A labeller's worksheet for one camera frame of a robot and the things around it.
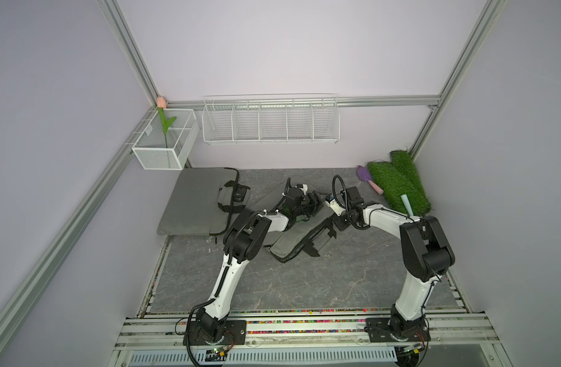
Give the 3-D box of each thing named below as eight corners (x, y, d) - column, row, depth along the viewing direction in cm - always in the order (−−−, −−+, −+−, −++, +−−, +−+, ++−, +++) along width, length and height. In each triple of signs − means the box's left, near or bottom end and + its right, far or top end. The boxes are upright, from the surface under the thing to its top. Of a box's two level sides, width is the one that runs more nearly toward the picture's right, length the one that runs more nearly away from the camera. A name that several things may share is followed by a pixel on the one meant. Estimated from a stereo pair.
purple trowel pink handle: (373, 196, 113) (374, 192, 110) (354, 170, 124) (355, 166, 122) (381, 194, 114) (383, 190, 111) (361, 168, 125) (363, 164, 123)
